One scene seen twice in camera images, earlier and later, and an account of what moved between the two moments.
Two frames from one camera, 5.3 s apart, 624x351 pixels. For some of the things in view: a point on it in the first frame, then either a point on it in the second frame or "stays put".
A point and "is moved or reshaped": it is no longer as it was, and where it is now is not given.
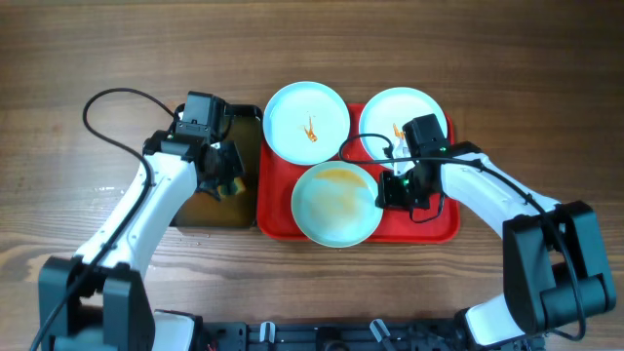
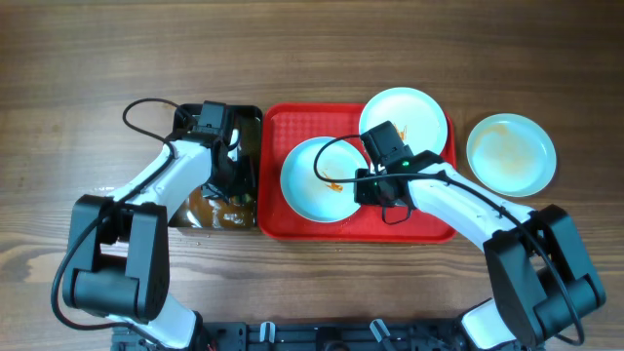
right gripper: (389, 198) → (363, 195)
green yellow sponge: (239, 185) is moved or reshaped
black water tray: (204, 210) stays put
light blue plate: (392, 107) stays put
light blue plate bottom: (334, 204) → (512, 155)
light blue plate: (306, 123) → (309, 197)
